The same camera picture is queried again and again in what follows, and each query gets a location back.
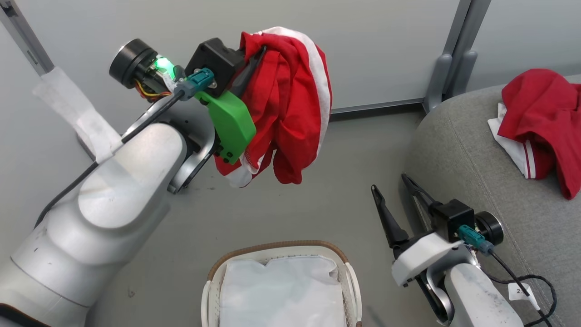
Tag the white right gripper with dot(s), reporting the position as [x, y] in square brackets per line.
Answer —
[422, 259]

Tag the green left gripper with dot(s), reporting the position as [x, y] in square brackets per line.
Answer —
[231, 122]

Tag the red garment with white band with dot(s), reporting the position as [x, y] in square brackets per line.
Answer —
[290, 113]

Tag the red garment striped white trim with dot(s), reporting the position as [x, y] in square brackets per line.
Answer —
[540, 104]

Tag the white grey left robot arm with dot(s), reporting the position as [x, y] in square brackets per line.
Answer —
[113, 195]

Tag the grey fabric sofa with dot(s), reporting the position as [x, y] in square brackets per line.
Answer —
[467, 150]

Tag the white laundry basket brown rim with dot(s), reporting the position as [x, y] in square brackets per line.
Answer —
[352, 281]

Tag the grey rounded partition foot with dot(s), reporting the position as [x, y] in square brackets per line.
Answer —
[436, 81]
[467, 72]

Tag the white fabric basket liner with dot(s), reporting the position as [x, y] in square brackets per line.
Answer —
[281, 295]

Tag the white tape strip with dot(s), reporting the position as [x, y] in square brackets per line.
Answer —
[81, 113]

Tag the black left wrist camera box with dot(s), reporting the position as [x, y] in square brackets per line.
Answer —
[213, 56]

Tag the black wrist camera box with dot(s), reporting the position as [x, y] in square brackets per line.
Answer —
[213, 56]
[451, 218]

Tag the teal left camera connector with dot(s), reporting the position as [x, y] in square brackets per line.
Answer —
[199, 81]

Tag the teal camera connector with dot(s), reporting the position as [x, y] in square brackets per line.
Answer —
[472, 237]
[199, 81]

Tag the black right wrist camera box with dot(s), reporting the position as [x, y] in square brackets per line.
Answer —
[451, 218]

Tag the teal right camera connector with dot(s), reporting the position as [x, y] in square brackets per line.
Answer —
[472, 237]

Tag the grey metal partition bottom rail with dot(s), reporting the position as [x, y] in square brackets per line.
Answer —
[376, 108]

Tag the grey metal partition post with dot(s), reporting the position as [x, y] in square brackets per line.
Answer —
[467, 32]
[25, 36]

